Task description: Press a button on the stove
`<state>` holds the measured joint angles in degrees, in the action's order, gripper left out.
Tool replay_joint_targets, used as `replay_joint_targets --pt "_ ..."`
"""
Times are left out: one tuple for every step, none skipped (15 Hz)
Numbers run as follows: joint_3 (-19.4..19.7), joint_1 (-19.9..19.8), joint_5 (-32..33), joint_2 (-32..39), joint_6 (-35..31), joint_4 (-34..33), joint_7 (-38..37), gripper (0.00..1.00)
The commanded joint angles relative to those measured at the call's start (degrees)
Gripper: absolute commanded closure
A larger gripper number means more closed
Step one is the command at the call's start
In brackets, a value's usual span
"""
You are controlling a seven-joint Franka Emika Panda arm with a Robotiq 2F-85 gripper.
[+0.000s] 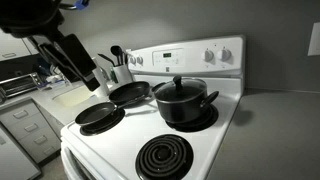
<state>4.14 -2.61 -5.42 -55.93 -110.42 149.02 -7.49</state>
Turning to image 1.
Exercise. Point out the black kitchen utensils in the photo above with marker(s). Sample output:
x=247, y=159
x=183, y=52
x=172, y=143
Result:
x=121, y=56

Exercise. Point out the silver toaster oven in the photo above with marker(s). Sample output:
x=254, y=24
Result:
x=20, y=85

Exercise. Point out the paper towel roll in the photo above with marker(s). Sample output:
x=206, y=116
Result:
x=102, y=90

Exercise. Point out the white drawer cabinet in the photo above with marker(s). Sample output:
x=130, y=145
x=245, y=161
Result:
x=29, y=127

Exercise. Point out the white stove knob inner right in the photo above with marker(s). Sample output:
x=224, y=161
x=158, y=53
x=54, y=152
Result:
x=207, y=55

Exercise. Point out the white utensil holder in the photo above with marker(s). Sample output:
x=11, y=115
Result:
x=123, y=74

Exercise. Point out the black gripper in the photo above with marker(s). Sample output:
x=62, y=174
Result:
x=69, y=55

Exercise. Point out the white electric stove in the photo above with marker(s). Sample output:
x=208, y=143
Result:
x=110, y=154

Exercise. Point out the white stove knob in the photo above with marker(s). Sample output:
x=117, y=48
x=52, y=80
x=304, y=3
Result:
x=207, y=55
x=140, y=60
x=224, y=54
x=132, y=60

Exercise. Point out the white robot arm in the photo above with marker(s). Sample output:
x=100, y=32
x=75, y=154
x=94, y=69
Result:
x=38, y=21

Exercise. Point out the black pot with lid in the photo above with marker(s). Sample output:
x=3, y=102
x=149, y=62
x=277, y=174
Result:
x=183, y=99

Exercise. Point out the stove control panel display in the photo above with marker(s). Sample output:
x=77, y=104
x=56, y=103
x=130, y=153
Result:
x=171, y=57

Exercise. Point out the front right coil burner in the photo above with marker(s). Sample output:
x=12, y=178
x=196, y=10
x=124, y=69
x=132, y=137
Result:
x=165, y=157

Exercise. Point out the large black frying pan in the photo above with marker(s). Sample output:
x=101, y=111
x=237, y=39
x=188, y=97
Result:
x=129, y=92

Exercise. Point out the white stove knob inner left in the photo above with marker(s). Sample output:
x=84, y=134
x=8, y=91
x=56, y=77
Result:
x=140, y=60

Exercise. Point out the white wall outlet plate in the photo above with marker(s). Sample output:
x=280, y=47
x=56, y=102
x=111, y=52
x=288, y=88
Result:
x=314, y=45

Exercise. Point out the white upper cabinets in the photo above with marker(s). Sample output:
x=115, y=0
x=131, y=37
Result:
x=11, y=47

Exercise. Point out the small black frying pan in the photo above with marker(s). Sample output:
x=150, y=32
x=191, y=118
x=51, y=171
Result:
x=99, y=111

